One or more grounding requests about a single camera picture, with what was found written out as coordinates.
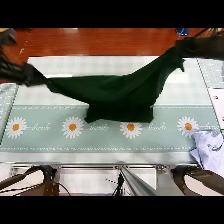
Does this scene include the silver frame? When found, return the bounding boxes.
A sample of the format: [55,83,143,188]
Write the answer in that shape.
[9,162,202,197]

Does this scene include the dark green T-shirt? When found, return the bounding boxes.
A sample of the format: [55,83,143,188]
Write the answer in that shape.
[44,44,186,124]

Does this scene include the light blue garment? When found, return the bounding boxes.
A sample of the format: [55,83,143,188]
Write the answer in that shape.
[189,130,224,178]

